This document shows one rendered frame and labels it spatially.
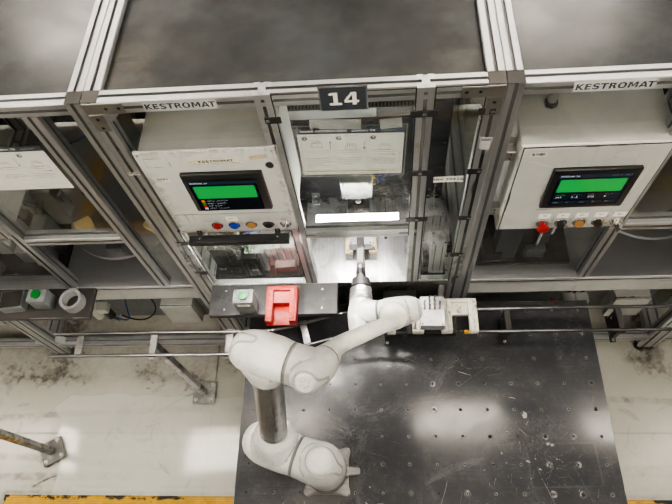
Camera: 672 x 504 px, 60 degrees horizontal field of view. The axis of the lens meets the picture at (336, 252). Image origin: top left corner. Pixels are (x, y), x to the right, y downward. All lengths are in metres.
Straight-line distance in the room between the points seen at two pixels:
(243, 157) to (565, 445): 1.67
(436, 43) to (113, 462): 2.68
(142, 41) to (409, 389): 1.65
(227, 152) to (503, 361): 1.50
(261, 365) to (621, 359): 2.24
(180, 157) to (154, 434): 1.97
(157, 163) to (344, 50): 0.64
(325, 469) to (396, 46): 1.43
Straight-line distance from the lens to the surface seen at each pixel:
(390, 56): 1.62
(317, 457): 2.21
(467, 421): 2.52
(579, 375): 2.66
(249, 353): 1.77
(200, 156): 1.75
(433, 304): 2.39
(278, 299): 2.41
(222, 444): 3.28
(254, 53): 1.68
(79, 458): 3.55
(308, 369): 1.70
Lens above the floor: 3.12
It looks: 61 degrees down
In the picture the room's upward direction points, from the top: 10 degrees counter-clockwise
